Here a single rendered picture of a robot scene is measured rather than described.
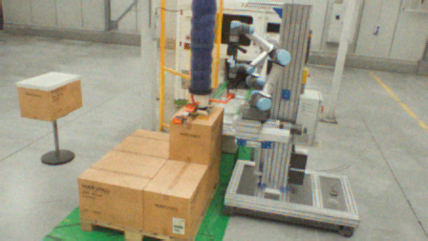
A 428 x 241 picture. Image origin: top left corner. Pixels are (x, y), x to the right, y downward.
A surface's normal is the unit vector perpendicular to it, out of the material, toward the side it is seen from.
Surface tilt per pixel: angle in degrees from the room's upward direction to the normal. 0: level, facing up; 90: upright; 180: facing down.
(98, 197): 90
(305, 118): 90
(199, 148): 90
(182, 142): 90
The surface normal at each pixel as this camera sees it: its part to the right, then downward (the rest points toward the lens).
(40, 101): -0.24, 0.33
